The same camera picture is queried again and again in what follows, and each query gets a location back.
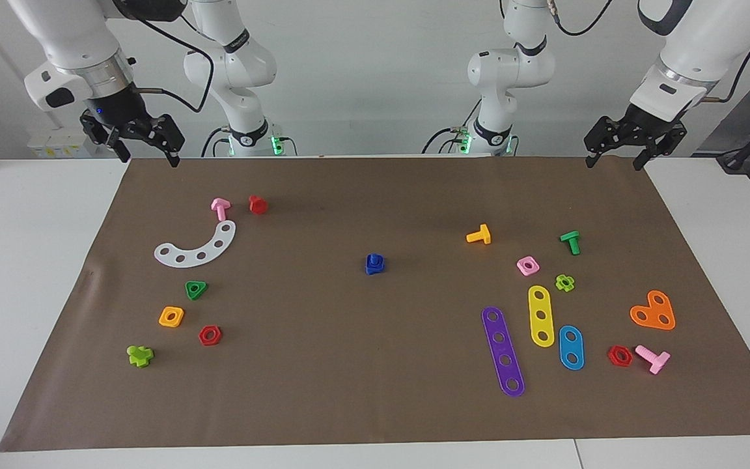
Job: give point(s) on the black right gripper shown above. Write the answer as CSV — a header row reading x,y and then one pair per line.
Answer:
x,y
121,114

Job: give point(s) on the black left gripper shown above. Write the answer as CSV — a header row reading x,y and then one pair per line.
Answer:
x,y
642,127

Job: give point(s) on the blue plastic screw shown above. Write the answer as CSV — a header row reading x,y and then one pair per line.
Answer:
x,y
375,259

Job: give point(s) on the blue square nut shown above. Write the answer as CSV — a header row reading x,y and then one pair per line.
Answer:
x,y
371,270

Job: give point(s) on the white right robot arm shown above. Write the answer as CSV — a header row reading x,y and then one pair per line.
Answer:
x,y
69,32

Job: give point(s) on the pink plastic screw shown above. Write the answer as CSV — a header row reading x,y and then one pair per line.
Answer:
x,y
220,210
658,359

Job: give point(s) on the white curved five-hole plate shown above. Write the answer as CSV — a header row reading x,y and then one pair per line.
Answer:
x,y
210,251

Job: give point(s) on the red plastic screw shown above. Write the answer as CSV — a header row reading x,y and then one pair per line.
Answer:
x,y
258,205

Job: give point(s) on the lime green flower nut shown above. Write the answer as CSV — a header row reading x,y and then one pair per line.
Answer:
x,y
570,284

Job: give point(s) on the dark green triangle nut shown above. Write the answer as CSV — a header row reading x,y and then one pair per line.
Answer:
x,y
189,286

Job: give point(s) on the pink square nut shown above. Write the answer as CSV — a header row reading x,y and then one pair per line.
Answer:
x,y
535,270

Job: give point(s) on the orange plastic screw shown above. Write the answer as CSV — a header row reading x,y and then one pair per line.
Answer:
x,y
482,234

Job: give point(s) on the orange heart-shaped plate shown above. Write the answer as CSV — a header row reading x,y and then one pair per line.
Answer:
x,y
652,311

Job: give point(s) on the yellow three-hole strip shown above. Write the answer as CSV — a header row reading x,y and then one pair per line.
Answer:
x,y
540,305

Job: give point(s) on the orange square nut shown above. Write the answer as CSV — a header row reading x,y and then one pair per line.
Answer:
x,y
180,321

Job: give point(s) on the red hexagon nut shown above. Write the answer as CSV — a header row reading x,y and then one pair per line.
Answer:
x,y
611,360
203,340

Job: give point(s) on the blue two-hole strip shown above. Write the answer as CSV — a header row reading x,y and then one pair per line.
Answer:
x,y
571,348

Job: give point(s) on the lime green plastic screw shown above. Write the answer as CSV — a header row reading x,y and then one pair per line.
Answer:
x,y
139,357

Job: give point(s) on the purple four-hole strip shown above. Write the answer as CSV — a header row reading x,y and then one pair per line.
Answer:
x,y
502,348

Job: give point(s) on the brown paper mat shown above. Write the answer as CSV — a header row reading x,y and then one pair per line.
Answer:
x,y
375,358

